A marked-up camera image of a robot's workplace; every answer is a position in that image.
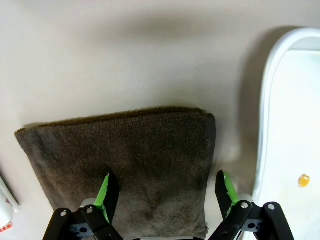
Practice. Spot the brown towel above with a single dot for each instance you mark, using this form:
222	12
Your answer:
137	150

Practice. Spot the small orange food scrap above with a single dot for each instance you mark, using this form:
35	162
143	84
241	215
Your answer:
303	181

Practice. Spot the white mug with colourful print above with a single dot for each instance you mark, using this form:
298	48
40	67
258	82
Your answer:
5	207

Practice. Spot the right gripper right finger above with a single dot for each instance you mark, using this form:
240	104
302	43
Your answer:
232	215

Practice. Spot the white plastic tray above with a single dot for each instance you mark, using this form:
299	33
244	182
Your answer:
287	112

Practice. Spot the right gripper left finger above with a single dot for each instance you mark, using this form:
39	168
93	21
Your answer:
100	220

